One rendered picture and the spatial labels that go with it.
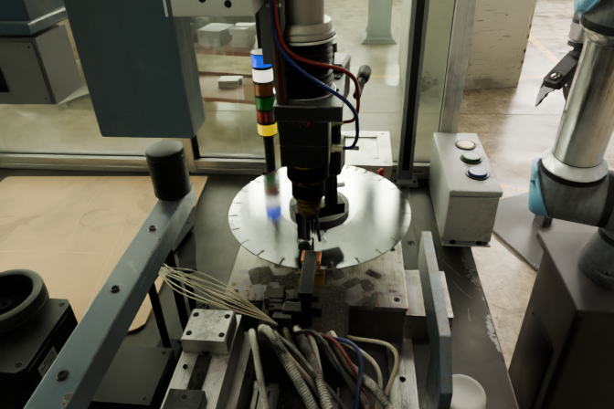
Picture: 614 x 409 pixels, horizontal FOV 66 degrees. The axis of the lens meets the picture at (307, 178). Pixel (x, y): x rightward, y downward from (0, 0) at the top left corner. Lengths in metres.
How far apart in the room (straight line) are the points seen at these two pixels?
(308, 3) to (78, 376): 0.45
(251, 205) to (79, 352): 0.43
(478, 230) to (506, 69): 3.19
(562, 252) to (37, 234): 1.22
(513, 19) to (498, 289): 2.47
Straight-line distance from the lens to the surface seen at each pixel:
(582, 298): 1.11
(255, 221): 0.85
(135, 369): 0.83
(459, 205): 1.08
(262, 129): 1.09
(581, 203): 1.05
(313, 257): 0.72
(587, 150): 0.99
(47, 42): 0.68
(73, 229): 1.31
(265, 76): 1.04
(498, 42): 4.14
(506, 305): 2.13
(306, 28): 0.54
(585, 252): 1.17
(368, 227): 0.83
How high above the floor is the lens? 1.45
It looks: 32 degrees down
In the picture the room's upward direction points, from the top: 2 degrees counter-clockwise
